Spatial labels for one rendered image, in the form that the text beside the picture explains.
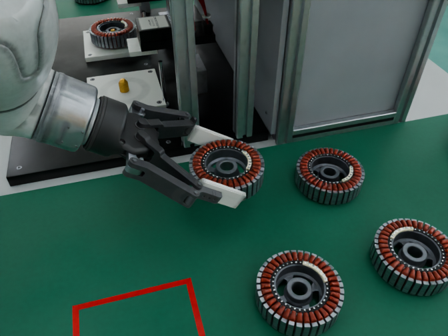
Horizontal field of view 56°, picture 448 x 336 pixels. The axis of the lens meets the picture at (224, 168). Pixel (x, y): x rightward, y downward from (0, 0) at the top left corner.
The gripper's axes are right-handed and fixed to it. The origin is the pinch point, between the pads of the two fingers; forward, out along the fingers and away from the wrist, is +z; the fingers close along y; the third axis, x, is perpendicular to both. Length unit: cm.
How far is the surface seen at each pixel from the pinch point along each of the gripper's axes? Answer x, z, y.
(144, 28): 1.5, -13.8, -30.7
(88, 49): -19, -20, -51
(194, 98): 1.5, -4.7, -13.4
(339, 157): 6.2, 20.3, -5.4
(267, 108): 3.2, 10.1, -17.5
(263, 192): -3.7, 10.2, -2.1
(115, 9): -20, -15, -83
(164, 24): 3.4, -10.6, -32.0
